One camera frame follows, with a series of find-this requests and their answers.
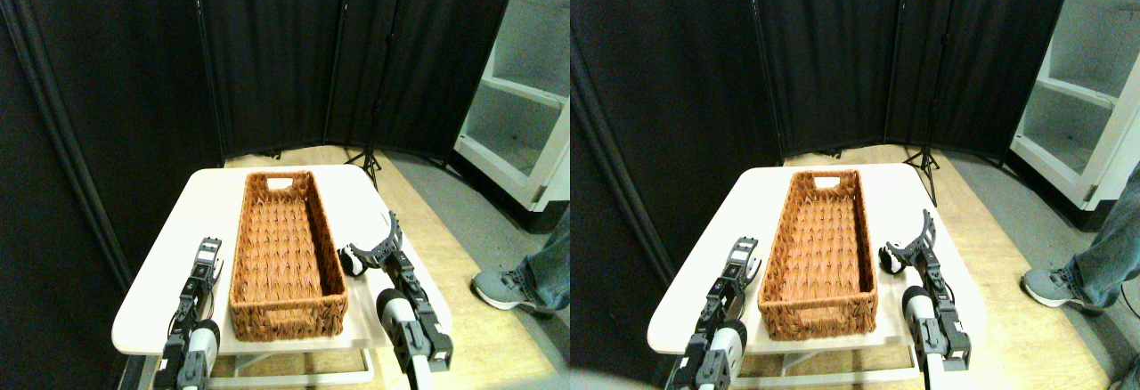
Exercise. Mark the person's legs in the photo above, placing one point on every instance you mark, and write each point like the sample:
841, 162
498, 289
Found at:
1055, 288
508, 288

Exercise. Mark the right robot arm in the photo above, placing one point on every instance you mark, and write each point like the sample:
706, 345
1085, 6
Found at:
916, 303
392, 305

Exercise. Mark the white shelf unit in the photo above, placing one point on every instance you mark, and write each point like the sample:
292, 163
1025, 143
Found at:
1069, 114
517, 123

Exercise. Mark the black curtain stand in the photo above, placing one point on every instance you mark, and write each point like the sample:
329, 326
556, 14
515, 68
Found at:
369, 153
926, 150

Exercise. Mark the white table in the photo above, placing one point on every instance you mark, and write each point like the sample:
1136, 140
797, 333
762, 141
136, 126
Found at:
744, 196
205, 194

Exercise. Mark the brown wicker basket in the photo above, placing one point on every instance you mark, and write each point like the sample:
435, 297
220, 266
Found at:
276, 319
815, 319

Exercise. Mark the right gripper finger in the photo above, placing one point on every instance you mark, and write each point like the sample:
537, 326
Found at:
372, 256
908, 255
395, 239
931, 237

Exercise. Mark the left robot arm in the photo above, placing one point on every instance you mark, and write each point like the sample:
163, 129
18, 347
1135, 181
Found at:
732, 337
203, 337

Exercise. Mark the black and white panda toy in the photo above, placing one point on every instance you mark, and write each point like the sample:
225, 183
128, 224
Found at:
354, 265
891, 263

